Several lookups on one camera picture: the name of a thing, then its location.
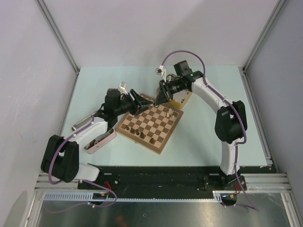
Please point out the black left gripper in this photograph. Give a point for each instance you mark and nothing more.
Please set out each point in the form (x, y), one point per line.
(143, 102)

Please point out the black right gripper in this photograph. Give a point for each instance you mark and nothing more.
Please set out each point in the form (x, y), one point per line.
(165, 94)

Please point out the dark pawn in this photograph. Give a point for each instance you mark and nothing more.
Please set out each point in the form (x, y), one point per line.
(132, 130)

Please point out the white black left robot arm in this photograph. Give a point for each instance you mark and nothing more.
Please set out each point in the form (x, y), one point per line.
(62, 155)

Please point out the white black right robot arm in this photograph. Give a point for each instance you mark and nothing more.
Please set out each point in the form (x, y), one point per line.
(231, 120)

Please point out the wooden folding chess board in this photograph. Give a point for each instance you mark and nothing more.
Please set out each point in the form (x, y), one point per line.
(154, 124)

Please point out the yellow metal tin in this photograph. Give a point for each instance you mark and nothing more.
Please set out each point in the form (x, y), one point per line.
(180, 98)

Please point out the pink metal tin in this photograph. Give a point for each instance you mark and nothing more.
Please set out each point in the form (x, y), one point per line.
(91, 134)

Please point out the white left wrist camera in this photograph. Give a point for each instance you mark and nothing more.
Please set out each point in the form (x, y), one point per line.
(122, 88)

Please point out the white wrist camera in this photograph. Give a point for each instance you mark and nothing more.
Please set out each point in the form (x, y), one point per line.
(122, 88)
(161, 71)

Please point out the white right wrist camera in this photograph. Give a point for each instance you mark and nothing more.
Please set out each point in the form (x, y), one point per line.
(161, 71)

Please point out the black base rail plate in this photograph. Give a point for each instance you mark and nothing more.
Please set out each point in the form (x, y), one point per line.
(163, 182)

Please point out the aluminium front frame rail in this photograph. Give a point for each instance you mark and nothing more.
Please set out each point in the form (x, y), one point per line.
(271, 183)

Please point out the left aluminium corner post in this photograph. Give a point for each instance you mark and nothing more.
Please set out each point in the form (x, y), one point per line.
(57, 34)

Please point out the aluminium corner post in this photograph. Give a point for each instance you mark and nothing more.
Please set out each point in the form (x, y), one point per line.
(57, 34)
(273, 18)

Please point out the right aluminium corner post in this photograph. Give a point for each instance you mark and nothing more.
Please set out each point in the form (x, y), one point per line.
(273, 18)

